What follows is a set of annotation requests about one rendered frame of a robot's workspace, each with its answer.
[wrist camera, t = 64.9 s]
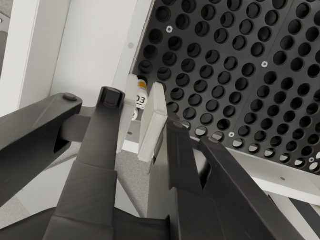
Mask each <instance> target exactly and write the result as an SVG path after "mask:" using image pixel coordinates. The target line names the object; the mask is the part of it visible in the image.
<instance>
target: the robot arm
mask: <svg viewBox="0 0 320 240"><path fill-rule="evenodd" d="M137 86H138V77H137V75H134V74H131V73H130V74H128V76H127V79H126V82H125V85H124V88H123V91H121V90H119V89H117V88H113V87H109V86H102V87H101V89H100V93H99V97H98V100H97V103H96V106H94V107H87V106H82V102H83V100H82V99H81V98H80V97H78V96H76V95H74V94H72V93H68V92H65V93H62V92H61V93H57V94H54V95H52V96H50V97H47V98H45V99H42V100H40V101H37V102H35V103H33V104H31V105H28V106H26V107H23V108H21V109H19V110H16V111H14V112H11V113H9V114H7V115H4V116H2V117H0V207H2V206H3V205H4V204H5V203H6V202H7V201H9V200H10V199H11V198H12V197H13V196H14V195H15V194H17V193H18V192H19V191H20V190H21V189H22V188H24V187H25V186H26V185H27V184H28V183H29V182H31V181H32V180H33V179H34V178H35V177H36V176H38V175H39V174H40V173H41V172H42V171H43V170H44V169H46V168H47V167H48V166H49V165H50V164H51V163H53V162H54V161H55V160H56V159H57V158H58V157H59V156H60V155H61V154H63V153H64V152H65V151H66V150H67V149H68V148H70V146H71V142H80V143H81V146H80V149H79V152H78V155H77V157H76V159H75V160H74V161H73V164H72V167H71V169H70V172H69V174H68V177H67V179H66V182H65V185H64V187H63V190H62V193H61V195H60V198H59V201H58V203H57V206H56V207H52V208H49V209H46V210H43V211H40V212H38V213H36V214H34V215H31V216H29V217H27V218H24V219H22V220H19V221H17V222H15V223H13V224H11V225H8V226H6V227H4V228H1V229H0V240H305V239H304V238H303V237H302V235H301V234H300V233H299V232H298V231H297V230H296V228H295V227H294V226H293V225H292V224H291V223H290V221H289V220H288V219H287V218H286V217H285V216H284V215H283V213H282V212H281V211H280V210H279V209H278V208H277V206H276V205H275V204H274V203H273V202H272V201H271V199H270V198H269V197H268V196H267V195H266V194H265V192H264V191H263V190H262V189H261V188H260V187H259V186H258V184H257V183H256V182H255V181H254V180H253V179H252V177H251V176H250V175H249V174H248V173H247V172H246V171H245V170H244V168H243V167H242V166H241V165H240V164H239V163H238V162H237V160H236V159H235V158H234V157H233V156H232V155H231V154H230V152H229V151H228V150H227V149H226V148H225V147H224V145H223V144H222V143H221V142H219V141H218V140H217V139H216V138H214V137H208V136H201V138H200V141H199V142H198V141H196V140H194V139H192V138H190V135H189V131H188V129H187V128H186V127H185V126H183V125H182V124H181V122H180V118H179V116H178V115H177V114H176V113H174V112H171V111H168V110H167V109H166V102H165V96H164V89H163V85H162V84H161V83H158V82H155V83H153V85H152V88H151V91H150V94H149V97H148V101H147V104H146V105H145V108H144V111H143V114H142V117H141V126H140V139H139V148H138V158H139V160H142V161H145V162H148V161H151V158H152V155H153V154H154V155H153V158H152V161H151V163H150V166H149V169H148V171H147V175H148V174H149V173H150V181H149V193H148V205H147V217H146V218H140V217H136V216H134V215H132V214H129V213H127V212H125V211H123V210H120V209H118V208H116V207H114V205H115V195H116V184H117V171H116V170H114V168H115V159H116V153H117V154H118V153H119V152H121V149H122V146H123V143H124V141H125V138H126V135H127V132H128V129H129V126H130V123H131V120H132V117H133V114H134V111H135V108H136V102H137Z"/></svg>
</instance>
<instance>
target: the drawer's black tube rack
mask: <svg viewBox="0 0 320 240"><path fill-rule="evenodd" d="M154 3H155V1H154ZM154 3H153V6H154ZM152 9H153V7H152ZM151 13H152V10H151ZM151 13H150V16H151ZM149 19H150V17H149ZM148 23H152V24H154V25H157V26H160V27H163V28H165V29H166V31H167V32H168V35H167V37H166V40H165V43H164V46H163V49H162V52H161V54H160V58H159V61H158V64H157V66H156V69H155V72H154V75H153V78H152V80H151V83H150V87H149V90H148V93H147V95H148V96H149V94H150V91H151V88H152V85H153V83H155V82H158V83H161V84H162V85H163V89H164V96H165V102H166V109H167V110H168V111H171V112H174V113H176V114H177V115H178V116H179V118H180V122H181V124H184V125H187V126H189V127H188V131H189V135H190V136H191V137H195V138H197V139H200V138H201V136H208V137H212V135H213V134H216V135H219V136H222V137H221V138H220V139H219V140H218V141H219V142H221V143H222V144H223V145H224V147H227V148H230V149H233V150H237V151H241V152H244V153H247V154H250V155H253V156H256V157H260V158H263V159H266V160H270V161H273V162H276V163H279V164H283V165H286V166H289V167H292V168H296V169H299V170H302V171H306V172H309V173H312V174H315V175H320V158H318V159H317V158H316V155H317V154H318V153H319V152H320V0H179V3H178V5H177V8H176V11H175V14H174V17H173V20H172V23H171V25H170V26H167V27H164V26H161V25H159V24H156V23H153V22H151V21H149V20H148ZM148 23H147V25H148ZM146 28H147V26H146ZM145 31H146V29H145ZM144 35H145V32H144ZM144 35H143V38H144ZM143 38H142V41H143ZM142 41H141V44H142ZM141 44H140V47H141ZM139 51H140V48H139ZM139 51H138V53H139ZM137 57H138V54H137ZM137 57H136V60H137ZM136 60H135V63H136ZM135 63H134V66H135ZM134 66H133V69H134ZM132 72H133V70H132ZM196 129H199V130H203V131H205V133H204V134H202V135H197V134H196V133H195V131H196ZM234 141H239V142H242V144H241V145H239V146H233V142H234ZM250 145H251V146H254V147H257V149H256V150H255V151H249V147H250ZM266 150H267V151H271V152H273V153H272V154H271V155H269V156H265V155H264V153H265V151H266ZM281 155H283V156H286V157H287V158H286V159H285V160H280V156H281ZM296 160H300V161H302V163H301V164H299V165H295V161H296ZM315 162H317V163H318V165H317V167H316V168H314V169H312V170H310V165H311V164H312V163H315Z"/></svg>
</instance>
